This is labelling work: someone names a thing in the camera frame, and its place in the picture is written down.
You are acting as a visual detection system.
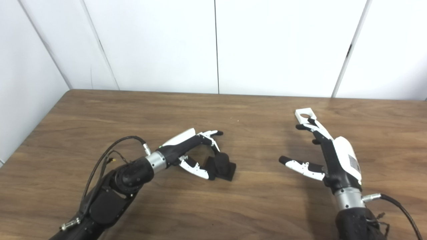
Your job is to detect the thin arm wires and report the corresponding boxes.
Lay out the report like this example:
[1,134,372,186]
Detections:
[100,150,129,177]
[366,211,391,234]

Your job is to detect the black peg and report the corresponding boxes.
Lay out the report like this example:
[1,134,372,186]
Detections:
[203,152,237,182]

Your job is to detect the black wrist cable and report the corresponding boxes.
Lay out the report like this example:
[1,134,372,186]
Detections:
[362,193,422,240]
[59,135,152,231]

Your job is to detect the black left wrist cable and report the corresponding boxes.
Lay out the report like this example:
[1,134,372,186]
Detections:
[59,135,152,231]

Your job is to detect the thin left arm wires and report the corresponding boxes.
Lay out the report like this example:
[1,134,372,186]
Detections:
[100,150,129,177]

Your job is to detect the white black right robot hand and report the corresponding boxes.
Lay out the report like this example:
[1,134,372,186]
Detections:
[279,118,362,194]

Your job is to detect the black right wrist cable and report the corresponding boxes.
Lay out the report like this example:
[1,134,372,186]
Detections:
[362,193,422,240]

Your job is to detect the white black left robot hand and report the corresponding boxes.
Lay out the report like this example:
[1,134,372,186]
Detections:
[157,128,224,181]

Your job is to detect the white square piece with hole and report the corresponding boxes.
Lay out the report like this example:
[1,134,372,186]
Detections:
[295,108,317,123]

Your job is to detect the thin right arm wires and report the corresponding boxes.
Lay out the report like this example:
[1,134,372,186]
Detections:
[366,211,391,234]

